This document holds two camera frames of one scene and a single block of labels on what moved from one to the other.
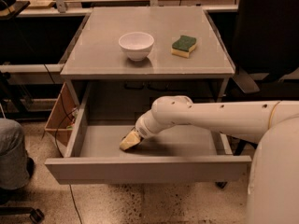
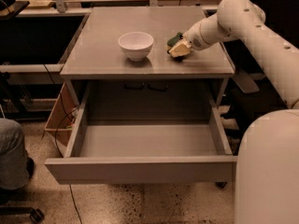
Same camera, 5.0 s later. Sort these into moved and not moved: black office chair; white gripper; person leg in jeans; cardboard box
Moved: white gripper
Not moved: person leg in jeans; cardboard box; black office chair
